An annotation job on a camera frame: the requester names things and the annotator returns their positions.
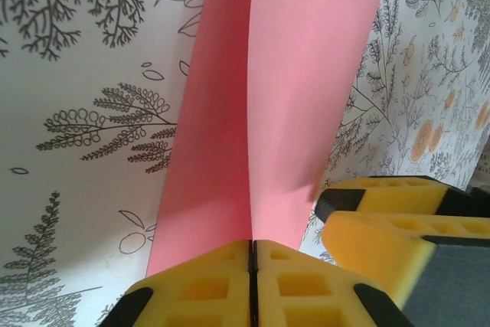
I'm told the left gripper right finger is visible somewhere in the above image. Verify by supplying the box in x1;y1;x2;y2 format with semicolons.
254;239;407;327

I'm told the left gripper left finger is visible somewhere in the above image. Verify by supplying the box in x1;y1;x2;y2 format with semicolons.
90;239;253;327

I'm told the pink cloth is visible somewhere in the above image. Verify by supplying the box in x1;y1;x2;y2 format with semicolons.
144;0;382;278

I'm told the floral patterned table cover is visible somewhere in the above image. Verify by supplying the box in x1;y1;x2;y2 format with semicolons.
0;0;490;327

